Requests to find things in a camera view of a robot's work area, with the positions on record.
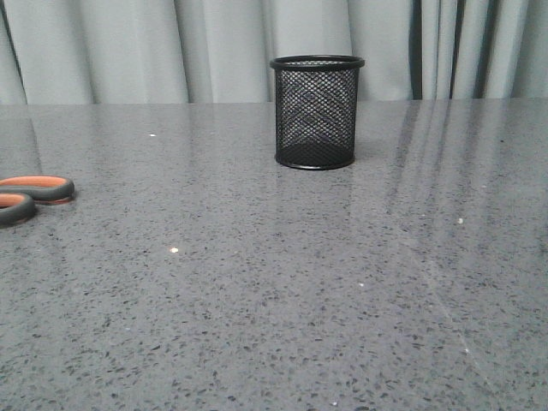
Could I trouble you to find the grey orange handled scissors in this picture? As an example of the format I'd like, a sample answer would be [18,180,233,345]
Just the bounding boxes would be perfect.
[1,176,75,227]

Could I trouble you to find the black mesh pen bucket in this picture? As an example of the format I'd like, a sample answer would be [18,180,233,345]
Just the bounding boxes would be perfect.
[270,55,365,170]

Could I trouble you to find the light grey curtain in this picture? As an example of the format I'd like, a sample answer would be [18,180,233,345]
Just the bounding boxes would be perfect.
[1,1,547,104]

